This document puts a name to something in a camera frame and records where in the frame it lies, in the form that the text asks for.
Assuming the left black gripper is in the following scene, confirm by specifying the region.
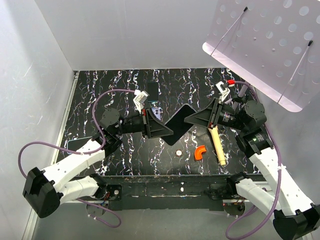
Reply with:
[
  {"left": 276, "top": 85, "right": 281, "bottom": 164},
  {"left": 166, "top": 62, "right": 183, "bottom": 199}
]
[{"left": 113, "top": 107, "right": 174, "bottom": 139}]

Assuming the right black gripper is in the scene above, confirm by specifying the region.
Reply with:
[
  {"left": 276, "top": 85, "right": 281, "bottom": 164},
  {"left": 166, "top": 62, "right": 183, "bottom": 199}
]
[{"left": 183, "top": 97, "right": 247, "bottom": 132}]

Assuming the lilac phone case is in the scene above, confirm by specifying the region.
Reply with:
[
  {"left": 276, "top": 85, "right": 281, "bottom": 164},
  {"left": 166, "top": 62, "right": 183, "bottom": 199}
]
[{"left": 151, "top": 107, "right": 162, "bottom": 121}]

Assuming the dark phone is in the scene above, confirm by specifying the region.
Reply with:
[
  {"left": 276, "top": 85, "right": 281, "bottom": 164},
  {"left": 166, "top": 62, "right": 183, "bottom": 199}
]
[{"left": 162, "top": 103, "right": 196, "bottom": 146}]

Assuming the black smartphone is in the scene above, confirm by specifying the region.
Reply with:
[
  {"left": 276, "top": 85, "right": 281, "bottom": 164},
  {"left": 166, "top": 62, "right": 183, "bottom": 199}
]
[{"left": 146, "top": 82, "right": 159, "bottom": 103}]

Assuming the phone with teal case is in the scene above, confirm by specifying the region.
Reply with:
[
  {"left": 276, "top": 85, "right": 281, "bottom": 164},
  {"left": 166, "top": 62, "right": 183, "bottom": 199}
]
[{"left": 66, "top": 136, "right": 92, "bottom": 152}]

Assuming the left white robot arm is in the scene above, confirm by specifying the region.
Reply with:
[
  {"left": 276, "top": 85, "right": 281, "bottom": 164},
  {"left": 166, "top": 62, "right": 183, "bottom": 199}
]
[{"left": 22, "top": 108, "right": 174, "bottom": 218}]

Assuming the orange elbow pipe piece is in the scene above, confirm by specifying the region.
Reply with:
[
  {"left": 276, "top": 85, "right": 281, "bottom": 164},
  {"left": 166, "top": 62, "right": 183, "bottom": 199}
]
[{"left": 194, "top": 145, "right": 207, "bottom": 161}]

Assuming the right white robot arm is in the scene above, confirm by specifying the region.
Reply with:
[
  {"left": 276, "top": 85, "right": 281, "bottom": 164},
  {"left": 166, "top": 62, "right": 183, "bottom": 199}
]
[{"left": 184, "top": 98, "right": 320, "bottom": 240}]

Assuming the small round white cap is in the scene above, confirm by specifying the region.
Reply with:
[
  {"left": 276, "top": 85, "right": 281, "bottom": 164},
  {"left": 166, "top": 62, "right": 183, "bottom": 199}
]
[{"left": 175, "top": 150, "right": 183, "bottom": 157}]

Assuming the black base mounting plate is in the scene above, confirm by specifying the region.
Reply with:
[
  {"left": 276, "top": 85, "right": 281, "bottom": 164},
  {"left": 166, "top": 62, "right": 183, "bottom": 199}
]
[{"left": 102, "top": 175, "right": 246, "bottom": 215}]

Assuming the white perforated music stand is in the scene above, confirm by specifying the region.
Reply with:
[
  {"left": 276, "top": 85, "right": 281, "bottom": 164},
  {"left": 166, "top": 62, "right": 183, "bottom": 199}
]
[{"left": 202, "top": 0, "right": 320, "bottom": 112}]

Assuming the wooden recorder flute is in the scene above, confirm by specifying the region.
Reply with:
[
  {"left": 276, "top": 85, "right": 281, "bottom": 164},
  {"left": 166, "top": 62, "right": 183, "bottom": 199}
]
[{"left": 208, "top": 126, "right": 227, "bottom": 167}]

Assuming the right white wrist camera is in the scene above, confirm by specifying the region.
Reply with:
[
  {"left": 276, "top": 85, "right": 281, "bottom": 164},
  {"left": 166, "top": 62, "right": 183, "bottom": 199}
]
[{"left": 215, "top": 79, "right": 236, "bottom": 102}]

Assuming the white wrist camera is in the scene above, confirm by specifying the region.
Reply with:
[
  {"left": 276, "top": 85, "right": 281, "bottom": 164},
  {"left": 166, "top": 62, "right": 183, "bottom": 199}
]
[
  {"left": 133, "top": 89, "right": 149, "bottom": 113},
  {"left": 215, "top": 79, "right": 236, "bottom": 102}
]

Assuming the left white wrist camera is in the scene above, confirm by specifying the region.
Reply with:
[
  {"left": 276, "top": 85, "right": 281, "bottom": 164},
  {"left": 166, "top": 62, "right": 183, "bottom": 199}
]
[{"left": 133, "top": 89, "right": 149, "bottom": 113}]

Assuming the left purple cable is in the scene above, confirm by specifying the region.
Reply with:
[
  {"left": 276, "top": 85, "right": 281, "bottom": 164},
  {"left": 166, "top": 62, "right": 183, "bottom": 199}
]
[{"left": 17, "top": 88, "right": 123, "bottom": 228}]

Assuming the purple cable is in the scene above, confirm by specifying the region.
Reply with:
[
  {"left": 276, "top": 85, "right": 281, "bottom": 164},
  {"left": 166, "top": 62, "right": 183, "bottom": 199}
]
[
  {"left": 224, "top": 80, "right": 284, "bottom": 240},
  {"left": 17, "top": 88, "right": 123, "bottom": 228}
]

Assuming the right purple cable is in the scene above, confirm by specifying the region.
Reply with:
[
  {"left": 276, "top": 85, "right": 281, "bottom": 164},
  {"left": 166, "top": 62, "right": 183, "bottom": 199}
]
[{"left": 224, "top": 80, "right": 284, "bottom": 240}]

